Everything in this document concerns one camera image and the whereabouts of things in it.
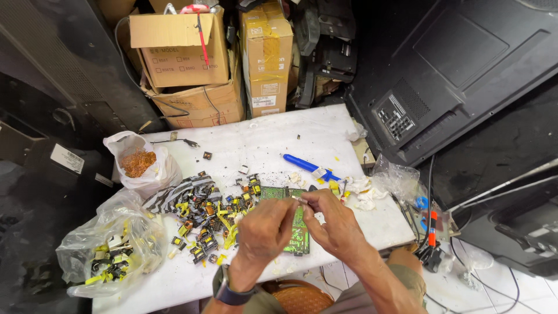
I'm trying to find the black power plug cable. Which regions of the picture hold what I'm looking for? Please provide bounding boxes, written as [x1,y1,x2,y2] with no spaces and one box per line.
[150,138,200,148]

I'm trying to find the red handled tool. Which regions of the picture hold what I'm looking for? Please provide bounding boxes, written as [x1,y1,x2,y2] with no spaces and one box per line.
[180,3,212,69]

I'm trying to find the small green circuit board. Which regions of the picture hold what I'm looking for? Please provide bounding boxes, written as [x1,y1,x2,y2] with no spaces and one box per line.
[260,186,287,201]

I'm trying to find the black white striped bag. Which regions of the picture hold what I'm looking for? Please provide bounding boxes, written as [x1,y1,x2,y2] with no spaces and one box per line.
[142,176,223,215]

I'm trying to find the empty clear plastic bag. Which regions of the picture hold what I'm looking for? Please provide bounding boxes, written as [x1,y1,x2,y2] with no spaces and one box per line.
[371,154,421,206]

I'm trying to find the tall taped cardboard box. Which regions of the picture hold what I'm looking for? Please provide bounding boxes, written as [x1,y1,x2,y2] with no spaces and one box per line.
[238,1,294,119]

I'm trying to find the thin black cable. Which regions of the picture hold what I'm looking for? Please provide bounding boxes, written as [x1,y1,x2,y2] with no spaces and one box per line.
[114,17,191,119]

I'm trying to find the person's khaki shorts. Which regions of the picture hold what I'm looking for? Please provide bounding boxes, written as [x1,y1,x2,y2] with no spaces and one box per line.
[244,248,429,314]

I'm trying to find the heap of black electronics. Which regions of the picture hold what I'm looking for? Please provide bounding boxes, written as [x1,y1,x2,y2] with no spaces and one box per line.
[291,0,359,110]

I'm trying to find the blue desoldering pump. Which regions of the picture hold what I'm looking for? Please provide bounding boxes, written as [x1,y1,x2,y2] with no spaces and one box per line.
[280,153,343,182]

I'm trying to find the pile of small transformers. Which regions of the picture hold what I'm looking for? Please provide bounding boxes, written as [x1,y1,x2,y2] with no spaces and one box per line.
[169,171,263,265]

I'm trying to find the black device with white label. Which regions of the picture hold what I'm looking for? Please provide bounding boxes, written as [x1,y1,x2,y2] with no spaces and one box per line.
[0,120,116,190]

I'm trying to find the orange black tool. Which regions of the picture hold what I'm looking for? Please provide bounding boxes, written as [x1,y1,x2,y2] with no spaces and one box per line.
[427,210,438,248]

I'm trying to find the black smartwatch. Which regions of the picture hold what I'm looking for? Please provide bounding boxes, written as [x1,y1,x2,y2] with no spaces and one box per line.
[212,264,259,306]

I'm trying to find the person's right hand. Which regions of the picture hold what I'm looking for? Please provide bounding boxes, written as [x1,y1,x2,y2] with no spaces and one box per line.
[300,188,372,263]

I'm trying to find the white plastic bag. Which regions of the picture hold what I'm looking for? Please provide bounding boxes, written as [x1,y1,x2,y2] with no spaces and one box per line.
[103,130,183,199]

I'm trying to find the brown woven stool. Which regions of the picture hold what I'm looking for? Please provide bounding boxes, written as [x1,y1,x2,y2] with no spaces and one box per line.
[261,279,335,314]

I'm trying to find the person's left hand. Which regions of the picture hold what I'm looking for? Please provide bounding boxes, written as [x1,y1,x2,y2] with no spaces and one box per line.
[235,197,308,274]

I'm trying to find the long green circuit board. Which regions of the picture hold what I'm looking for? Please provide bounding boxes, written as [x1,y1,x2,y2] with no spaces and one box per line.
[283,188,311,256]

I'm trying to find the black cable bundle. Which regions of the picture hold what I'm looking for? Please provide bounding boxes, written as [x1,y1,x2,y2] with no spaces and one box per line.
[390,154,445,274]

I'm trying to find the wide cardboard box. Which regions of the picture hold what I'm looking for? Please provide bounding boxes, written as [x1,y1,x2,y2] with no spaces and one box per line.
[139,48,246,130]

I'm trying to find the black grilled television back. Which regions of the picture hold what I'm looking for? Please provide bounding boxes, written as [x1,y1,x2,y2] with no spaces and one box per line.
[0,0,164,137]

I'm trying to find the bundle of copper wire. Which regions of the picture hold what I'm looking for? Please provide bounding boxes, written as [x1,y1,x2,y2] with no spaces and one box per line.
[119,147,157,179]

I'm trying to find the large black television back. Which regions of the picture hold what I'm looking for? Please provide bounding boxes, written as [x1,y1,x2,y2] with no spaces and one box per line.
[344,0,558,168]

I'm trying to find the open cardboard box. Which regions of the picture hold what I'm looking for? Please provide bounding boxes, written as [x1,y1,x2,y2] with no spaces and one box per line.
[128,8,230,89]

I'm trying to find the clear bag of transformer parts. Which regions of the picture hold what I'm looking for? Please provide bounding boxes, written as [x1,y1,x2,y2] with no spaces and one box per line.
[55,189,169,299]

